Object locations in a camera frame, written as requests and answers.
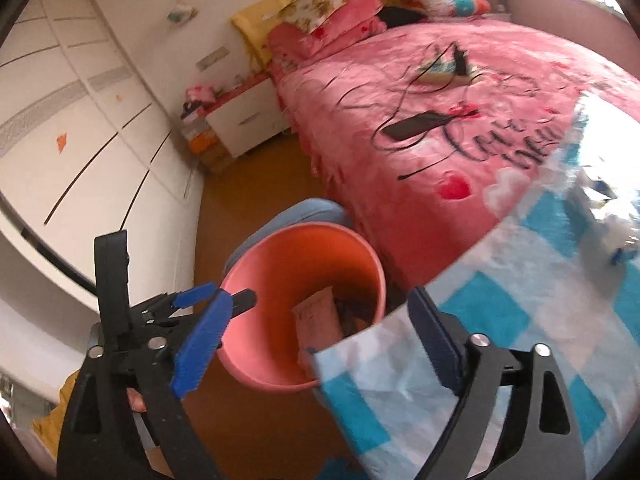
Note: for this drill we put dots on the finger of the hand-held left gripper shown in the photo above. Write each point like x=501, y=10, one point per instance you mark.
x=244, y=302
x=195, y=296

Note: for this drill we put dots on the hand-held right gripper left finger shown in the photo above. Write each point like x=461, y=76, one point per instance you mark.
x=200, y=345

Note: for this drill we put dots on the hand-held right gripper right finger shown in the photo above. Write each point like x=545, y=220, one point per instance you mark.
x=435, y=345

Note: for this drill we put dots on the orange plastic bucket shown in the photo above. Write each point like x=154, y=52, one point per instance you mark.
x=280, y=260

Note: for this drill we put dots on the person's left hand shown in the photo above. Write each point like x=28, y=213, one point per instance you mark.
x=137, y=401

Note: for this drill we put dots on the blue checkered plastic tablecloth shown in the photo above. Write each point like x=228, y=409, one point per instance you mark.
x=500, y=335

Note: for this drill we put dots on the light blue plastic stool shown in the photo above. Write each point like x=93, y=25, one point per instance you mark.
x=295, y=212

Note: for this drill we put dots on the yellow cloth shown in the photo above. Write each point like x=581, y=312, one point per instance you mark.
x=55, y=410

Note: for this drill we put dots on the cardboard box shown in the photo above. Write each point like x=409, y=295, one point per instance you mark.
x=217, y=160

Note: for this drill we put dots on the pink printed bed blanket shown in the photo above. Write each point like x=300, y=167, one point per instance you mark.
x=450, y=195

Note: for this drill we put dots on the orange box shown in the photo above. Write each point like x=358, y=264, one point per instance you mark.
x=202, y=142

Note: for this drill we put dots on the white wardrobe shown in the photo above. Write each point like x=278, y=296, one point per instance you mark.
x=75, y=110

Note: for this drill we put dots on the white nightstand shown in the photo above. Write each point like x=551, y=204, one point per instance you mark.
x=500, y=16
x=245, y=115

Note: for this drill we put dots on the pink toy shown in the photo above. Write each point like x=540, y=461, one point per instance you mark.
x=200, y=95

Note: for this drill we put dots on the black phone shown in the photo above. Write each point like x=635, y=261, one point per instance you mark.
x=415, y=126

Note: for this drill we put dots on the pink floral folded quilt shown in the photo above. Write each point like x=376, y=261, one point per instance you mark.
x=292, y=42

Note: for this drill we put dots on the white power strip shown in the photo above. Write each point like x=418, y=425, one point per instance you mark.
x=445, y=74

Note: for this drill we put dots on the yellow headboard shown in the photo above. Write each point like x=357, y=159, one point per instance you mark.
x=260, y=20

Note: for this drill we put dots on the black charger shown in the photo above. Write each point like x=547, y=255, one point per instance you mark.
x=461, y=60

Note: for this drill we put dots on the floral pillow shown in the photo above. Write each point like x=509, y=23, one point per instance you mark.
x=315, y=7

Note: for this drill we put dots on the pink pillow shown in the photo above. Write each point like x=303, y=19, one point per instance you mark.
x=355, y=17

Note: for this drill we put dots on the black cloth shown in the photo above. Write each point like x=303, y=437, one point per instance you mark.
x=402, y=16

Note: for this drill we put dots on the cartoon bolster pillow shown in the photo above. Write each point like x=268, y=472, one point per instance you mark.
x=455, y=5

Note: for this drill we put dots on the wall hanging ornament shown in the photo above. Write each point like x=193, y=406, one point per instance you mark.
x=180, y=10

